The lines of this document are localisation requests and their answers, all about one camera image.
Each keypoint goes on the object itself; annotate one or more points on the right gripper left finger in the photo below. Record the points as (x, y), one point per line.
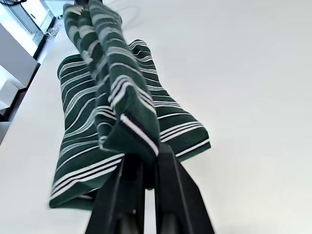
(117, 195)

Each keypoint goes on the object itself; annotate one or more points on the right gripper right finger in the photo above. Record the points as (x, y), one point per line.
(178, 195)

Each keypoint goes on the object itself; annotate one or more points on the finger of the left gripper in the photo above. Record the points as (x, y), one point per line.
(81, 1)

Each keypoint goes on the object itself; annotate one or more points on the green white striped T-shirt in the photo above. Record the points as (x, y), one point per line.
(97, 136)

